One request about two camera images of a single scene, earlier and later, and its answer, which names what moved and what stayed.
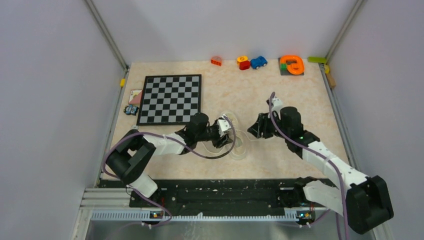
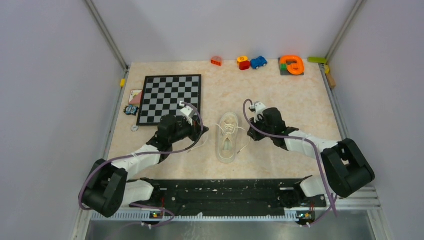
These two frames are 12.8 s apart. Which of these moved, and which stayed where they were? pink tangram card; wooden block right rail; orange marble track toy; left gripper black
Moved: left gripper black
Stayed: orange marble track toy; pink tangram card; wooden block right rail
